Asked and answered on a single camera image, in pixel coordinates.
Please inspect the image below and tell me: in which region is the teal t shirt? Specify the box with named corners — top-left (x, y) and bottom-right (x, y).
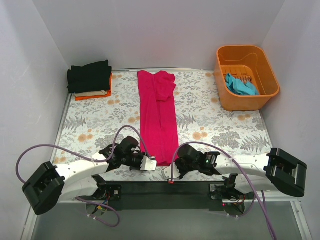
top-left (225, 73), bottom-right (259, 96)

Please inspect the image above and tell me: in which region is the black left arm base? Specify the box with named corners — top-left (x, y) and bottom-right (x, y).
top-left (80, 183), bottom-right (122, 217)

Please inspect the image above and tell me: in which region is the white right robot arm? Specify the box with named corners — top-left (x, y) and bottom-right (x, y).
top-left (169, 144), bottom-right (308, 198)

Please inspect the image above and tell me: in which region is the aluminium frame rail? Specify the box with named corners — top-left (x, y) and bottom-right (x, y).
top-left (22, 181), bottom-right (312, 240)

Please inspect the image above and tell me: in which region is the pink t shirt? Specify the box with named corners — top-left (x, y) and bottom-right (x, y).
top-left (137, 70), bottom-right (179, 167)

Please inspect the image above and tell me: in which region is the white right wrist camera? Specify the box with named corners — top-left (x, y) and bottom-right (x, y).
top-left (162, 164), bottom-right (181, 184)

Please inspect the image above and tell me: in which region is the folded orange t shirt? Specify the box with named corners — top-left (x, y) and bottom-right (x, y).
top-left (74, 73), bottom-right (113, 101)

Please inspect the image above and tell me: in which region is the orange plastic basket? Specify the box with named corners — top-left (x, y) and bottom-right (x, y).
top-left (214, 45), bottom-right (280, 112)

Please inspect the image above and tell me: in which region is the folded black t shirt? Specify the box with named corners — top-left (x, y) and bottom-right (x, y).
top-left (67, 60), bottom-right (112, 94)

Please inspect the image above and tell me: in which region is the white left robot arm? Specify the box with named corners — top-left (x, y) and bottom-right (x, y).
top-left (22, 136), bottom-right (154, 215)

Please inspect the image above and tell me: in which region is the folded beige t shirt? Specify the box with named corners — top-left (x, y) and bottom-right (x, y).
top-left (75, 90), bottom-right (108, 97)

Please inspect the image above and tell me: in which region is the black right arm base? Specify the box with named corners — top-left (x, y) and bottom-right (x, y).
top-left (209, 174), bottom-right (256, 218)

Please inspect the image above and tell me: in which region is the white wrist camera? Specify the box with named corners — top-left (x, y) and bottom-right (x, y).
top-left (162, 164), bottom-right (181, 184)
top-left (139, 155), bottom-right (157, 171)

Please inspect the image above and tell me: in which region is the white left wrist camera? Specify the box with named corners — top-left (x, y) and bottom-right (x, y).
top-left (139, 155), bottom-right (157, 171)

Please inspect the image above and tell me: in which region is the floral patterned table mat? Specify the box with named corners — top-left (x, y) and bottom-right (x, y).
top-left (52, 70), bottom-right (280, 182)

